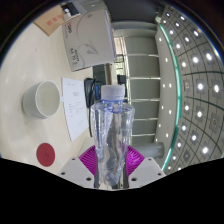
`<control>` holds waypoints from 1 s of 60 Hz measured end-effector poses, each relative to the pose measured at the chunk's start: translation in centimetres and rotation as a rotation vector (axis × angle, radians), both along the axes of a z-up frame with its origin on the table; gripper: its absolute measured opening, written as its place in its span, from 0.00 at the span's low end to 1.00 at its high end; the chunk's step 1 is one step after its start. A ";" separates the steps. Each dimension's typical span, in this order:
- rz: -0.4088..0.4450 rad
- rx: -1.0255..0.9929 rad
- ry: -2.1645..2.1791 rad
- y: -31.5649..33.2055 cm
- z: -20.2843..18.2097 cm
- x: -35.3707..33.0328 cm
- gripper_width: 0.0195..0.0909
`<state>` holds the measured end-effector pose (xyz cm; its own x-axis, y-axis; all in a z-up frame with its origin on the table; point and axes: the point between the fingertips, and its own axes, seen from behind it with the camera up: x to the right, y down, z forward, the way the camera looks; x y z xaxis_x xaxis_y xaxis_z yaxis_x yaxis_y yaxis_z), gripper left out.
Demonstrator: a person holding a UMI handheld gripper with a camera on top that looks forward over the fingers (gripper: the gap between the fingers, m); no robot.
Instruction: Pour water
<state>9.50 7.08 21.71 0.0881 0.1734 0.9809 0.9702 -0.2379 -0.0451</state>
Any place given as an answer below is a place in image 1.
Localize clear plastic water bottle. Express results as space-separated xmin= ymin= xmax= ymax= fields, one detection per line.
xmin=89 ymin=84 xmax=136 ymax=188

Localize flat round red coaster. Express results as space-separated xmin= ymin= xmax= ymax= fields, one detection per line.
xmin=35 ymin=142 xmax=56 ymax=166

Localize white printed carton box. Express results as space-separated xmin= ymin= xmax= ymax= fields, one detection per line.
xmin=61 ymin=9 xmax=117 ymax=73

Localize flat brown cardboard piece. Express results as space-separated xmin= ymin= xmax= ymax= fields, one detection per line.
xmin=33 ymin=4 xmax=68 ymax=37

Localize white printed paper sheet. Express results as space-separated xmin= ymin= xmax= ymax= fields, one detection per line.
xmin=61 ymin=77 xmax=93 ymax=142

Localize group of ceiling lights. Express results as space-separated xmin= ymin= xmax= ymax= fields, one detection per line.
xmin=156 ymin=6 xmax=224 ymax=173

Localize white ceramic mug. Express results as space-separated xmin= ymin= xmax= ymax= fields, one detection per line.
xmin=22 ymin=79 xmax=63 ymax=120

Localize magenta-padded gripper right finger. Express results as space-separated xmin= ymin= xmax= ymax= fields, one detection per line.
xmin=124 ymin=145 xmax=167 ymax=188

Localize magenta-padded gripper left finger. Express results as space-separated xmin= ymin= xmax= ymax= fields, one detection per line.
xmin=58 ymin=145 xmax=100 ymax=188

